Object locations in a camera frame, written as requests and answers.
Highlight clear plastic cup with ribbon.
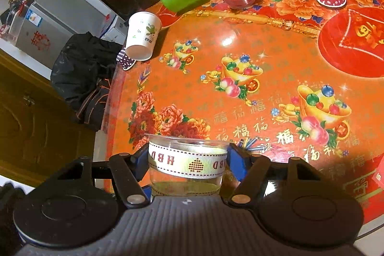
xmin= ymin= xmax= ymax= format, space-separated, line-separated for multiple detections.
xmin=148 ymin=135 xmax=228 ymax=197

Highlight purple polka dot cupcake cup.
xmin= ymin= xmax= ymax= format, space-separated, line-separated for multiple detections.
xmin=116 ymin=48 xmax=136 ymax=71

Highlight white paper cup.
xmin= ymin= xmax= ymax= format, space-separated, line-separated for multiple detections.
xmin=125 ymin=11 xmax=162 ymax=61

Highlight black jacket on chair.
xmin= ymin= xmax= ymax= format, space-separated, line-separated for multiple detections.
xmin=50 ymin=32 xmax=122 ymax=131

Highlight white box beside fridge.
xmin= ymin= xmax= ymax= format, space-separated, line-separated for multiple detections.
xmin=100 ymin=16 xmax=128 ymax=45

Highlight silver mini fridge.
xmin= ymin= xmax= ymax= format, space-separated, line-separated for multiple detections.
xmin=9 ymin=0 xmax=106 ymax=69

